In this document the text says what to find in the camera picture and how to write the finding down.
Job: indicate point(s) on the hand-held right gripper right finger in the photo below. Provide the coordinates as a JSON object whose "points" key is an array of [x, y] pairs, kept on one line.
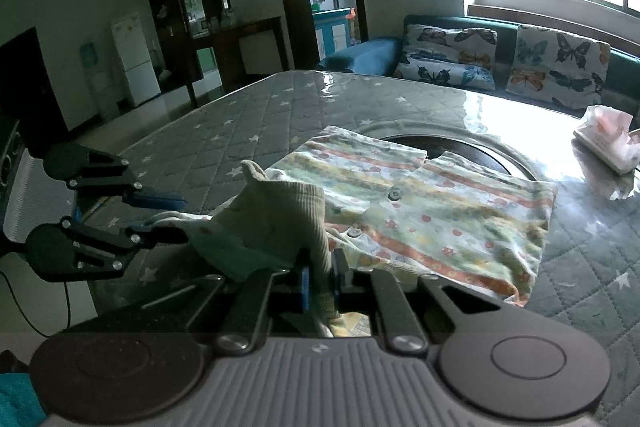
{"points": [[339, 282]]}

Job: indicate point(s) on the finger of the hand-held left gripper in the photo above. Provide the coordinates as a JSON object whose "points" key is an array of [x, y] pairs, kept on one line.
{"points": [[160, 198], [160, 237]]}

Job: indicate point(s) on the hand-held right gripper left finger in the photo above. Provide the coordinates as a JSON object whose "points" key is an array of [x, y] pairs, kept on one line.
{"points": [[303, 289]]}

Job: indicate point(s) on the patterned baby pants ribbed cuffs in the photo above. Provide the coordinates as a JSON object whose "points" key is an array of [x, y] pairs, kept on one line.
{"points": [[270, 222]]}

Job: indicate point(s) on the striped patterned baby shirt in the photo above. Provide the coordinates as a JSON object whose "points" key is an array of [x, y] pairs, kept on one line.
{"points": [[450, 217]]}

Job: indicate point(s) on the water dispenser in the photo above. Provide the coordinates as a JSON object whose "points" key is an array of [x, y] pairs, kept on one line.
{"points": [[97, 77]]}

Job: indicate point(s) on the white refrigerator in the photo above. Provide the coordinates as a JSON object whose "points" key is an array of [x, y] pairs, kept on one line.
{"points": [[135, 57]]}

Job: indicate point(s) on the round black induction cooker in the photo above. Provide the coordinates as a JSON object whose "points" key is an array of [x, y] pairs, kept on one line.
{"points": [[450, 144]]}

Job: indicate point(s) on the teal cloth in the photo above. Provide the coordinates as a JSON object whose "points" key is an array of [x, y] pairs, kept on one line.
{"points": [[20, 399]]}

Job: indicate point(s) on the blue sofa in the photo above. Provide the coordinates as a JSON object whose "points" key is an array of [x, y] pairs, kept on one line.
{"points": [[370, 52]]}

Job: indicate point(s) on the blue cabinet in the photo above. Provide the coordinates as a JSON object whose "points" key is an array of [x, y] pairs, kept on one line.
{"points": [[330, 32]]}

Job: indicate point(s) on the butterfly print cushion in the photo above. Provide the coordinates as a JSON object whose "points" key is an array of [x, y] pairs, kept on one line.
{"points": [[560, 67], [450, 57]]}

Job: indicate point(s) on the pink and white tissue pack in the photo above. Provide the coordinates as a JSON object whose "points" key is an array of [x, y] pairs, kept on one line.
{"points": [[607, 137]]}

